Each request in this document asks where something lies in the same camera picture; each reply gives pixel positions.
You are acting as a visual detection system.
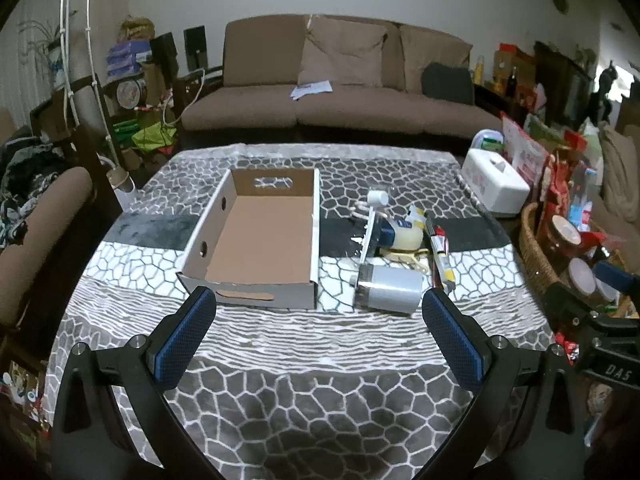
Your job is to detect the white cardboard box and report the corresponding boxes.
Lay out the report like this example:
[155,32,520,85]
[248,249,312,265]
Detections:
[175,166,322,311]

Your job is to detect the wicker basket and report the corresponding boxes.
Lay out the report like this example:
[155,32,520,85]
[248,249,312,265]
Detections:
[519,202,568,303]

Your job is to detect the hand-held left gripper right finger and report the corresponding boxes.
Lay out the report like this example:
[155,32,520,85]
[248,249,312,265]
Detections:
[415,289,587,480]

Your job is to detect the pile of clothes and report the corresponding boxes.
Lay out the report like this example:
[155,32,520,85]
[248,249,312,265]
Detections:
[0,127,73,248]

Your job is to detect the green bag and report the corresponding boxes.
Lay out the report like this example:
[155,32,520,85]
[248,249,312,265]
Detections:
[114,120,179,157]

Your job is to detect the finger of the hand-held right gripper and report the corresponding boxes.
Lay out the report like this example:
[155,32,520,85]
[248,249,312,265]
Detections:
[592,259,640,295]
[542,282,603,336]

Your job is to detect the pile of snack packets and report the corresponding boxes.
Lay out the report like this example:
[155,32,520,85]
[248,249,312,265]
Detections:
[540,130,606,233]

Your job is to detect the white plastic tub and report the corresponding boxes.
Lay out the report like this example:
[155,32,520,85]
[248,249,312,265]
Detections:
[472,129,507,157]

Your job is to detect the beige sofa cushion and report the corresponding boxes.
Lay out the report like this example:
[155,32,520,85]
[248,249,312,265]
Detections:
[297,15,389,89]

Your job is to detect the black speaker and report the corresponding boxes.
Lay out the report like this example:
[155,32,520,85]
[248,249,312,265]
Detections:
[149,32,181,82]

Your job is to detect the grey stone-pattern blanket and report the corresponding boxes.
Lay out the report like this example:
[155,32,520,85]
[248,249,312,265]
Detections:
[42,142,568,480]

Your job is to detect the white plastic jug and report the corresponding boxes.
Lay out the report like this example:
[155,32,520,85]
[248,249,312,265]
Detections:
[99,156,137,195]

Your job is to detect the potted plant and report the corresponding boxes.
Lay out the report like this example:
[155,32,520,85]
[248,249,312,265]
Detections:
[19,19,68,92]

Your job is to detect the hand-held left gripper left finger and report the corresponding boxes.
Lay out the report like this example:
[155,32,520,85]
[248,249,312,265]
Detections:
[50,285,221,480]

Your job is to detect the white pipe stand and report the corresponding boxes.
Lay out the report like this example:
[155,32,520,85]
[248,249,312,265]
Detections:
[59,0,123,173]

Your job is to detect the red and white bag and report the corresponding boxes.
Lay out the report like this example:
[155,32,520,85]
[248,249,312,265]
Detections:
[500,112,549,187]

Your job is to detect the round metal tin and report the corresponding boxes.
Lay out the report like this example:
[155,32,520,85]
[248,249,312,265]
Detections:
[116,77,147,111]

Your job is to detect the brown lid jar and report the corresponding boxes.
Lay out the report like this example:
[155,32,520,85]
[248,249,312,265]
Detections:
[545,215,584,262]

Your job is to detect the black figurine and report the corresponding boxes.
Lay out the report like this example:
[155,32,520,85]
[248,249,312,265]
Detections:
[587,60,627,122]

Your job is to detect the brown armchair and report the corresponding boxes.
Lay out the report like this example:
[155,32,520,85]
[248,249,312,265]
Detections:
[0,165,96,323]

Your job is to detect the brown sofa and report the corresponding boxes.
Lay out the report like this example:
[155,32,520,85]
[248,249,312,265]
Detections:
[180,14,507,147]

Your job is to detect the white tissue box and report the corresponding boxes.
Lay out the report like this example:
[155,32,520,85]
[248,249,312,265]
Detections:
[460,150,531,219]

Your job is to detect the yellow and white package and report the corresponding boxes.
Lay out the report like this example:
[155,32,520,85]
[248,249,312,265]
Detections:
[431,251,457,295]

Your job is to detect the dark wooden cabinet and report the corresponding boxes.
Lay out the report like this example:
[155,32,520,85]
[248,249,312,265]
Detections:
[534,40,597,127]

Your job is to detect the red blister package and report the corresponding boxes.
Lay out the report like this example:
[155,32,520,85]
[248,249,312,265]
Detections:
[425,212,449,257]

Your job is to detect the dark grey cushion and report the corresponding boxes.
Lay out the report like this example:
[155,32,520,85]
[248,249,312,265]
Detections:
[421,62,476,107]

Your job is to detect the beige plastic tongs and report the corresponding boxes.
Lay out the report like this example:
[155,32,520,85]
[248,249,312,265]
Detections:
[380,247,432,275]

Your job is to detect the white lid jar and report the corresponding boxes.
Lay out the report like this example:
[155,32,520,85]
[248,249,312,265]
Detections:
[567,257,599,297]

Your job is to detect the white papers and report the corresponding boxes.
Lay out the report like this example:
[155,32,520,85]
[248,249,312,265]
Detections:
[290,80,334,102]

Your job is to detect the stack of blue boxes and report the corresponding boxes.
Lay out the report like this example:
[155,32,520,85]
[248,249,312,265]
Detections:
[106,40,154,79]

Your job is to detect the dark wooden chair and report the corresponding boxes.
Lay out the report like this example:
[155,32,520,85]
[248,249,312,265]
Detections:
[29,74,128,198]

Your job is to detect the white charging cable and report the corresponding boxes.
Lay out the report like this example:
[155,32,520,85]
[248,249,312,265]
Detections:
[164,66,207,127]

